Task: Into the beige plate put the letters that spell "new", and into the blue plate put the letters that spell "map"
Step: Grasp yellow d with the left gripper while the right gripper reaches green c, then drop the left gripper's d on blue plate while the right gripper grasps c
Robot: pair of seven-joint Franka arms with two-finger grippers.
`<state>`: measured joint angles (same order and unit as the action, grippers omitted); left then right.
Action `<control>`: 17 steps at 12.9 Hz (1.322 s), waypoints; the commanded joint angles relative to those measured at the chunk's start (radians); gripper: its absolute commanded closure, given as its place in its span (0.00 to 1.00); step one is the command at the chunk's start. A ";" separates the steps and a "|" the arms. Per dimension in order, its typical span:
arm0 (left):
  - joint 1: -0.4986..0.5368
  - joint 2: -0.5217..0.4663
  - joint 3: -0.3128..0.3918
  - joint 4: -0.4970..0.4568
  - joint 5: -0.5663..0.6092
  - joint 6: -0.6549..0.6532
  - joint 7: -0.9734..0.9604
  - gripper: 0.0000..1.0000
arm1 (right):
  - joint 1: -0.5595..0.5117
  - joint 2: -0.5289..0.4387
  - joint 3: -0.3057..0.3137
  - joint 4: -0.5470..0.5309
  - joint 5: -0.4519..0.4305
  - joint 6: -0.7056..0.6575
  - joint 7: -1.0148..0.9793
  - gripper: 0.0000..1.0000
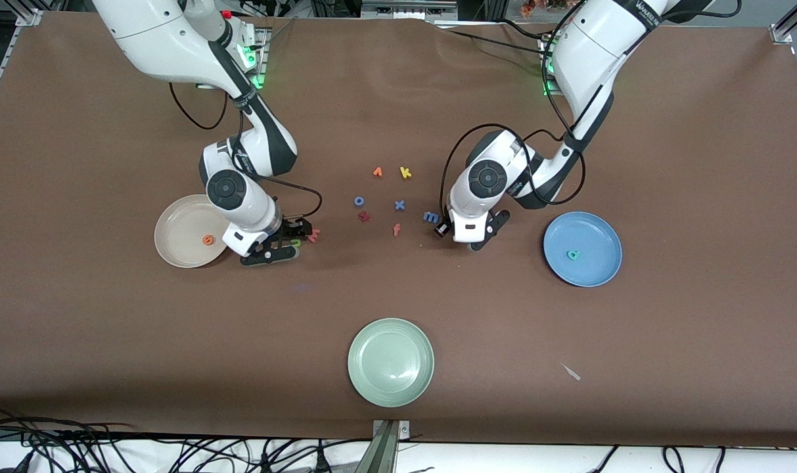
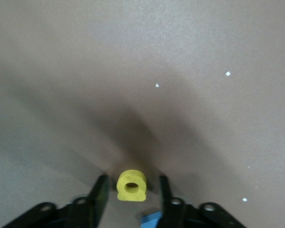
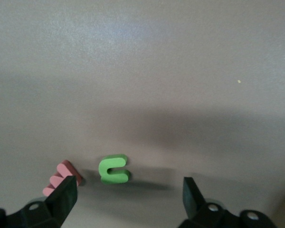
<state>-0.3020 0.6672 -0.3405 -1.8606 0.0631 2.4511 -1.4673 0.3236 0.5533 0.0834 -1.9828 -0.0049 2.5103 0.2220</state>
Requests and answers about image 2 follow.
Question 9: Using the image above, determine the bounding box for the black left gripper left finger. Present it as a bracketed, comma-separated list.
[1, 174, 110, 228]

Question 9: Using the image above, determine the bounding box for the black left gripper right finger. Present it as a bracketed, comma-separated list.
[158, 175, 248, 228]

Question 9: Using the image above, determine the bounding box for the blue foam letter m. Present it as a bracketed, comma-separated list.
[140, 209, 164, 228]

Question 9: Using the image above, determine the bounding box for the yellow foam letter a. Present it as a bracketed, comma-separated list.
[116, 169, 148, 203]

